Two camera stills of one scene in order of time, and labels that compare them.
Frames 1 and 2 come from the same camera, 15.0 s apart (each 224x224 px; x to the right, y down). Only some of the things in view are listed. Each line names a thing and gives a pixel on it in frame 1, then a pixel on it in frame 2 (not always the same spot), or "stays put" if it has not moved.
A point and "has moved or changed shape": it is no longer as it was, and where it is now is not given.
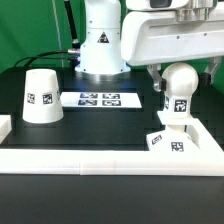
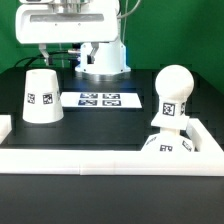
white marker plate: (100, 100) stays put
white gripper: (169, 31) to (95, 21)
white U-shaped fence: (207, 161) stays put
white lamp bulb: (179, 80) has moved or changed shape
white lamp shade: (42, 101) stays put
